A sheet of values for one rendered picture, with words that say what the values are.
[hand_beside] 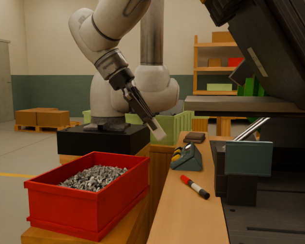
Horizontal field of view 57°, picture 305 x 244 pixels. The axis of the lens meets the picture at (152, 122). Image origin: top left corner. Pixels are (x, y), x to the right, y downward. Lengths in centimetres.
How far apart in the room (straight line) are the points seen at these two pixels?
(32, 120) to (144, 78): 554
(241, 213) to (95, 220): 32
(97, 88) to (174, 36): 678
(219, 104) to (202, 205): 23
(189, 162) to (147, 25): 62
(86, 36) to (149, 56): 44
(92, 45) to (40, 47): 844
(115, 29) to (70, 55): 800
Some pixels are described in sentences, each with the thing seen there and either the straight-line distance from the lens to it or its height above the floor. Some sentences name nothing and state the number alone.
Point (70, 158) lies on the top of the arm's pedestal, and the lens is 124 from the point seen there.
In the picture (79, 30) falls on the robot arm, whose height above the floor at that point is 130.
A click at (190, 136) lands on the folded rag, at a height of 93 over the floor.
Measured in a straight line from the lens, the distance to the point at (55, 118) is 628.
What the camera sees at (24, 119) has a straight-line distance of 676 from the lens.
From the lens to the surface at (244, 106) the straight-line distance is 55.
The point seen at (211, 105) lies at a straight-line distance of 54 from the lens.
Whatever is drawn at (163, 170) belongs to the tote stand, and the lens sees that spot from 163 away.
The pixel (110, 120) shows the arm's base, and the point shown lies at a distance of 123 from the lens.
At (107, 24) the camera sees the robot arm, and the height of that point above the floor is 131.
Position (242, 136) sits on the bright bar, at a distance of 67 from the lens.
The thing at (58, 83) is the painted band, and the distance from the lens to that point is 894.
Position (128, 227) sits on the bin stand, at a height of 80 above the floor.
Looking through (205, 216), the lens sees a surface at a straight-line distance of 60.
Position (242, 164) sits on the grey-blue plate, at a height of 99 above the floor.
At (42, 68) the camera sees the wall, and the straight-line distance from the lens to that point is 921.
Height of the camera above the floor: 117
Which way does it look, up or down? 9 degrees down
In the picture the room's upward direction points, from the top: straight up
